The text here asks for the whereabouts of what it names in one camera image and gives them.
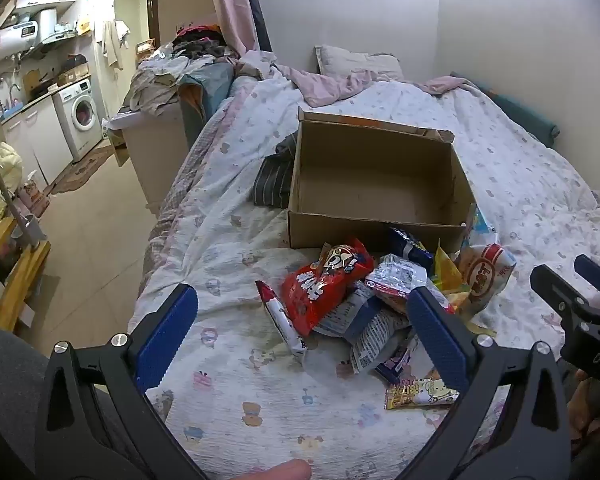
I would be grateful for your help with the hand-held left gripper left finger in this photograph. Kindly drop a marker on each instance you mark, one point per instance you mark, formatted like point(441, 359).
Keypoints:
point(167, 335)

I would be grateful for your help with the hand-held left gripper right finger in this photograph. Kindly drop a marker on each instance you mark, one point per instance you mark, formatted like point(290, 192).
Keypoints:
point(440, 335)

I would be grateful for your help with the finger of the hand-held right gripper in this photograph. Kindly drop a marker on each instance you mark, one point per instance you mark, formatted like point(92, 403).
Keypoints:
point(555, 290)
point(597, 275)

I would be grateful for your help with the yellow cartoon packet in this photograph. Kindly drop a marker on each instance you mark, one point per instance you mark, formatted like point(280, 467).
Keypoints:
point(420, 392)

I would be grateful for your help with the yellow snack packet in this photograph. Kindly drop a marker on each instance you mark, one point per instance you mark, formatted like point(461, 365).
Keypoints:
point(445, 267)

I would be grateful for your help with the blue white snack packet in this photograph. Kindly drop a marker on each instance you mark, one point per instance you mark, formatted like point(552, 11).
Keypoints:
point(370, 335)

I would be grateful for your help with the clear snack packet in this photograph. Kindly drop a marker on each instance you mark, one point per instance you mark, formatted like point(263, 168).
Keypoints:
point(395, 280)

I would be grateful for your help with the white red snack packet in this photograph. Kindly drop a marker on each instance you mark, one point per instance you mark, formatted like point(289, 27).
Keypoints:
point(485, 275)

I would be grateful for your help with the light blue snack packet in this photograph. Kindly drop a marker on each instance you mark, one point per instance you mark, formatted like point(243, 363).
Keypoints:
point(480, 230)

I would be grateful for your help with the red white stick packet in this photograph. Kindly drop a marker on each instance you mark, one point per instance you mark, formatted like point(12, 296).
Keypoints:
point(280, 315)

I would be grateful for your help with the cardboard box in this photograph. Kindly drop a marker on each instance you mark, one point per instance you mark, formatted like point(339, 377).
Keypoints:
point(370, 170)

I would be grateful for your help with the person's right hand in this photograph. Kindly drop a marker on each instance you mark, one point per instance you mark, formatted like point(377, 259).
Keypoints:
point(595, 410)

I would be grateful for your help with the person's left hand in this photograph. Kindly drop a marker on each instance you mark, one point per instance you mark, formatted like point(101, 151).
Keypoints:
point(280, 471)

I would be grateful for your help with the yellow wooden rack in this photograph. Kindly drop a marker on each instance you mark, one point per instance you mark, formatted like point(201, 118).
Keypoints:
point(15, 280)

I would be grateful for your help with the person's grey trouser leg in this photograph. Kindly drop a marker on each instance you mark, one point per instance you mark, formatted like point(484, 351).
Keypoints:
point(10, 385)

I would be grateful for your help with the white bedside cabinet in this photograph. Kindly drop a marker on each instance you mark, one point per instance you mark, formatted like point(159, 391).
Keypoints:
point(152, 155)

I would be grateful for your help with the teal cloth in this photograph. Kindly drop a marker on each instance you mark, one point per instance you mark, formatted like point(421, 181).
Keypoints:
point(520, 110)

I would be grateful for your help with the floor rug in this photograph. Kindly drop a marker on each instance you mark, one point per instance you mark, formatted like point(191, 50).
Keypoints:
point(80, 172)

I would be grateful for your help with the dark striped garment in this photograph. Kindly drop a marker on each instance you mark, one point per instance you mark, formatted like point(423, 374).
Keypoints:
point(275, 175)

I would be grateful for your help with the kitchen counter cabinet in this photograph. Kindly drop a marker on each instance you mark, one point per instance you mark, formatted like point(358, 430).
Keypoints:
point(35, 140)

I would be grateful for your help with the white washing machine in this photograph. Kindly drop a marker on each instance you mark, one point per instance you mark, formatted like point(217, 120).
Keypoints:
point(80, 115)

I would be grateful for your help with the teal cushion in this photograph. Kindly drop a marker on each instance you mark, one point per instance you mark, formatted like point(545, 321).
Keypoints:
point(210, 95)

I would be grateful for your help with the pink blanket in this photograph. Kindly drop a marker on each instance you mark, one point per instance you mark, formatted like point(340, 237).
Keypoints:
point(330, 85)

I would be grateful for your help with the heap of clothes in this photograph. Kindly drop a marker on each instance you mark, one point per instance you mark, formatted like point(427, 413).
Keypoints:
point(180, 60)

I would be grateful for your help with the pillow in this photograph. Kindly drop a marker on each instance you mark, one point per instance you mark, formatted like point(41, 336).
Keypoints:
point(360, 62)

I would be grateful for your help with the hanging towel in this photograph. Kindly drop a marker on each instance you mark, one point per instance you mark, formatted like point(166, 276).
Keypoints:
point(112, 42)

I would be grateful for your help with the white water heater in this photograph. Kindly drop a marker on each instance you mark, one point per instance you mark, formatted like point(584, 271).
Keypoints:
point(27, 35)

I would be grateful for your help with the white door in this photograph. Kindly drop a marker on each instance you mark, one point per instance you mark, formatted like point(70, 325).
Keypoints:
point(104, 5)

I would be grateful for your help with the pink curtain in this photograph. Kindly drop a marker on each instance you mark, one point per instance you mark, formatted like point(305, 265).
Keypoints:
point(232, 5)

